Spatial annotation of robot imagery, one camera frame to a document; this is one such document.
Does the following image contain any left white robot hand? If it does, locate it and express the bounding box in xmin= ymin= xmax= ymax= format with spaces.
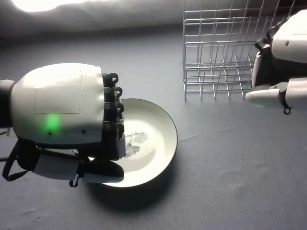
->
xmin=11 ymin=62 xmax=126 ymax=188

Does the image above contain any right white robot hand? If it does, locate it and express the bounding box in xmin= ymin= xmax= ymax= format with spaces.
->
xmin=245 ymin=9 xmax=307 ymax=115

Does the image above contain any white plate ginkgo leaf print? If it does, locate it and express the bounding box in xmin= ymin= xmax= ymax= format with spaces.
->
xmin=86 ymin=97 xmax=179 ymax=190

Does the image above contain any grey table cloth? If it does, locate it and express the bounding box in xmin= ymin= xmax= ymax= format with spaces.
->
xmin=0 ymin=23 xmax=307 ymax=230

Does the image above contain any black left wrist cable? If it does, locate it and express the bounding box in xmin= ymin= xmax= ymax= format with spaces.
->
xmin=2 ymin=140 xmax=36 ymax=182

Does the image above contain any silver wire dish rack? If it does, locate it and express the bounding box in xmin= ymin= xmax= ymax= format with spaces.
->
xmin=182 ymin=0 xmax=295 ymax=100

